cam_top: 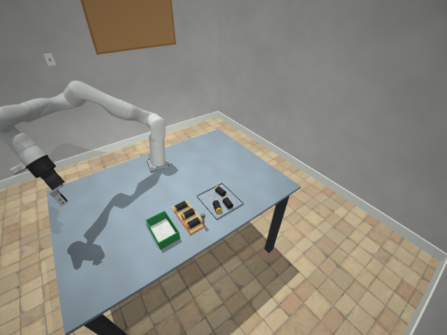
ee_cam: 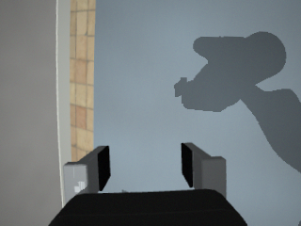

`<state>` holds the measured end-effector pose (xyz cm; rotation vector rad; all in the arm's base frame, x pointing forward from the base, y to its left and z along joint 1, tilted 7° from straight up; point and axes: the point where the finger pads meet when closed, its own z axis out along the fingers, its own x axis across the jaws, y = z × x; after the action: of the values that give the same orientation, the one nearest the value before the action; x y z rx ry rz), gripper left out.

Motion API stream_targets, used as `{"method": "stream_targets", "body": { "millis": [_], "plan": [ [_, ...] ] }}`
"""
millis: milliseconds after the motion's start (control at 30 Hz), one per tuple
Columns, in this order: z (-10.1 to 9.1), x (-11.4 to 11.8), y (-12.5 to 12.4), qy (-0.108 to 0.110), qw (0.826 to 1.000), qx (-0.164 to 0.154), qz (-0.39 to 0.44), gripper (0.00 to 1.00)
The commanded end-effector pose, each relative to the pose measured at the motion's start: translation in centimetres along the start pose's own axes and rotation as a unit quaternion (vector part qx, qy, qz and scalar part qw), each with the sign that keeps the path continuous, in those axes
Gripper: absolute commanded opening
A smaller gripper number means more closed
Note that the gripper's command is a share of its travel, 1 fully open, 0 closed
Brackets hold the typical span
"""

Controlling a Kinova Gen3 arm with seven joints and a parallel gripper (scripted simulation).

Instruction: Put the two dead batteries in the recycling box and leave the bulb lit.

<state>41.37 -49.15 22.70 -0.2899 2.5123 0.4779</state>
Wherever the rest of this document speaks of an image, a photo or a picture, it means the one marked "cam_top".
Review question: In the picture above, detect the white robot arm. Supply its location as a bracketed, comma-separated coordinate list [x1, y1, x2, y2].
[0, 81, 166, 166]

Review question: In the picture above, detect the tan battery holder board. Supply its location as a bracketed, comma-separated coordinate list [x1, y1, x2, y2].
[172, 203, 206, 235]

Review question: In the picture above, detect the black battery with gold top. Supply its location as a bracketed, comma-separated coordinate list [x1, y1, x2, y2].
[214, 186, 226, 196]
[187, 216, 202, 228]
[222, 196, 233, 209]
[182, 208, 195, 219]
[212, 200, 222, 213]
[175, 200, 189, 211]

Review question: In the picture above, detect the green open box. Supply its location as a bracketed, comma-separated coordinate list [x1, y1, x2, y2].
[147, 211, 180, 250]

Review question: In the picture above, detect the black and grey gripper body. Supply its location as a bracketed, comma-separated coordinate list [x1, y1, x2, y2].
[10, 144, 64, 190]

